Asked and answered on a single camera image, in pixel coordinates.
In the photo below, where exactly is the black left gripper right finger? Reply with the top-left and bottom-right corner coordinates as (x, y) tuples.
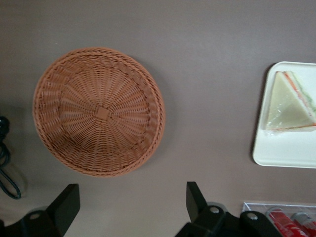
(176, 182), (227, 237)

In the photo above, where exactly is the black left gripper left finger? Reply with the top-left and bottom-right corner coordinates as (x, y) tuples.
(4, 184), (81, 237)

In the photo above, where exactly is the triangular sandwich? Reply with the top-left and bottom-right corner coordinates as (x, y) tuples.
(263, 71), (316, 137)

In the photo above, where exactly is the cream plastic tray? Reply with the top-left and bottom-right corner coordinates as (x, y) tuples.
(252, 61), (316, 169)

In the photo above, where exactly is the round brown wicker basket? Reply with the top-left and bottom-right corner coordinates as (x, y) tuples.
(33, 46), (165, 178)

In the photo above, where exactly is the clear acrylic bottle rack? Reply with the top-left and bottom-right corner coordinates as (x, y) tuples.
(240, 202), (316, 237)

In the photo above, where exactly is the red cola bottle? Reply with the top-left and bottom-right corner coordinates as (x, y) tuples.
(292, 212), (316, 237)
(268, 208), (305, 237)

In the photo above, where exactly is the black power cable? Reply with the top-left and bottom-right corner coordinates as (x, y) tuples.
(0, 115), (22, 200)

